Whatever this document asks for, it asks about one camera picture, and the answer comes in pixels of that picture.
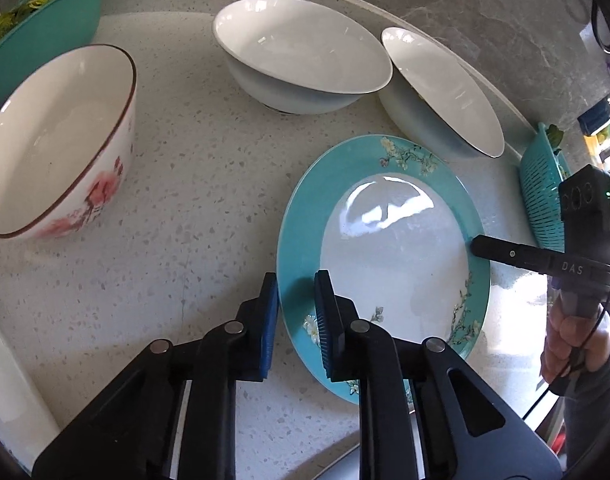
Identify teal plastic colander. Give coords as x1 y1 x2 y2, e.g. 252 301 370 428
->
519 122 572 251

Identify blue box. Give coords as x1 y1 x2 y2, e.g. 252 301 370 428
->
577 102 610 136

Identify floral bowl with brown rim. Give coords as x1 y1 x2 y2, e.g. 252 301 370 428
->
0 44 138 240

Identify white bowl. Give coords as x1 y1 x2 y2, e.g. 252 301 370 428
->
212 0 394 116
379 26 506 161

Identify teal floral plate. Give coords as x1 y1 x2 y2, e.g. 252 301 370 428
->
276 135 492 406

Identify black-handled scissors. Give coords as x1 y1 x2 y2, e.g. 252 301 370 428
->
591 0 610 54

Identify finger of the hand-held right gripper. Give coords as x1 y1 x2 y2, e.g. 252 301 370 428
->
471 233 553 277

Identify person's right forearm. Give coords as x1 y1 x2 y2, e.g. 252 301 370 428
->
561 327 610 468

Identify leafy greens in colander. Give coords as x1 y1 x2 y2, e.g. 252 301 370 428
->
545 124 566 153

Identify person's right hand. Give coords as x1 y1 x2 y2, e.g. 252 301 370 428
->
540 302 610 387

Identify teal plastic basin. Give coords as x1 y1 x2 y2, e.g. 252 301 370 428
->
0 0 118 111

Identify white dish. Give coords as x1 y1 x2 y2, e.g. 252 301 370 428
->
0 307 60 476

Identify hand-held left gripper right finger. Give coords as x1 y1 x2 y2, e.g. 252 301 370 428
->
313 269 564 480

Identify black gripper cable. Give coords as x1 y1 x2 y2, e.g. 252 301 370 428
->
522 295 610 418

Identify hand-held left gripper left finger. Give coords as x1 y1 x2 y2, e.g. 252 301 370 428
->
32 272 280 480

